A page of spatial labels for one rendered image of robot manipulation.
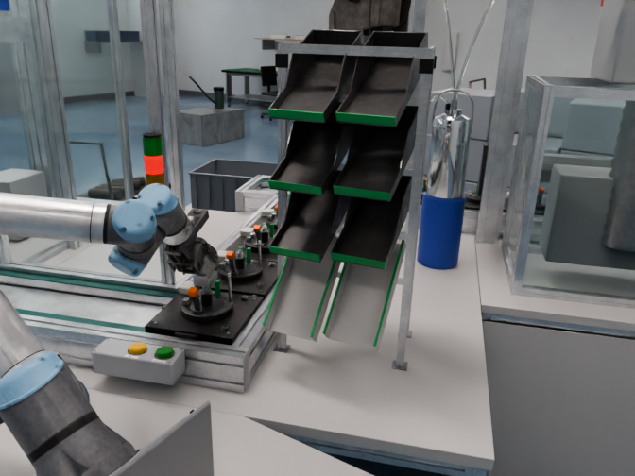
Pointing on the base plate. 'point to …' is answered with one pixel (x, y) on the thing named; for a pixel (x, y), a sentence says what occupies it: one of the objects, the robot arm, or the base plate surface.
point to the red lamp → (154, 164)
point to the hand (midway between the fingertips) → (206, 263)
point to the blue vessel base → (440, 231)
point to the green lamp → (152, 146)
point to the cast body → (204, 279)
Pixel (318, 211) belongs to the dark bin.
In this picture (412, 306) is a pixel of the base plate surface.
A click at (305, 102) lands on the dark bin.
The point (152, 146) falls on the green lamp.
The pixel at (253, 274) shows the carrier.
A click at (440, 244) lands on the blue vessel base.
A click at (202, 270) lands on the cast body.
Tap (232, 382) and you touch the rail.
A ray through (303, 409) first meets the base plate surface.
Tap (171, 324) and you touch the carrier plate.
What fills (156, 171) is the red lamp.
